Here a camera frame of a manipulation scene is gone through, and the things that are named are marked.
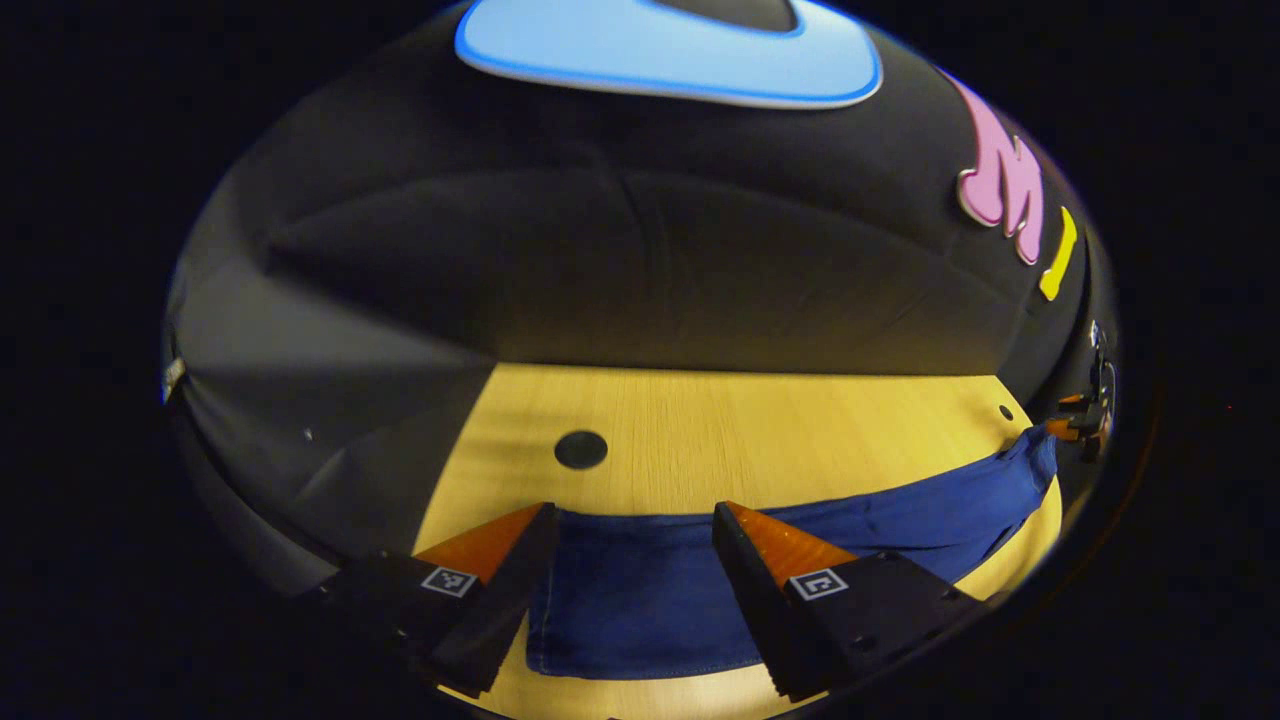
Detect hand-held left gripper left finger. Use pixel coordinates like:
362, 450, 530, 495
315, 502, 559, 699

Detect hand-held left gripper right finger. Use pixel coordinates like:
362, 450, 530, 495
712, 502, 991, 703

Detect blue denim jeans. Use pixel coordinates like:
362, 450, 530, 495
527, 425, 1061, 681

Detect round black table grommet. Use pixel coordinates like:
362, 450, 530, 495
555, 431, 609, 471

